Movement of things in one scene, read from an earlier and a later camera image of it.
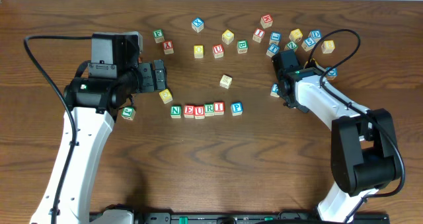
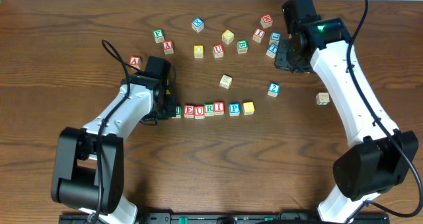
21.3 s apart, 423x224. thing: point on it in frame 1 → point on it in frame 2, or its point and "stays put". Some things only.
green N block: [176, 111] stays put
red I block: [219, 108] stays put
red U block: [199, 112] stays put
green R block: [209, 109] stays put
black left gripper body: [147, 77] → [170, 106]
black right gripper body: [283, 87] → [283, 56]
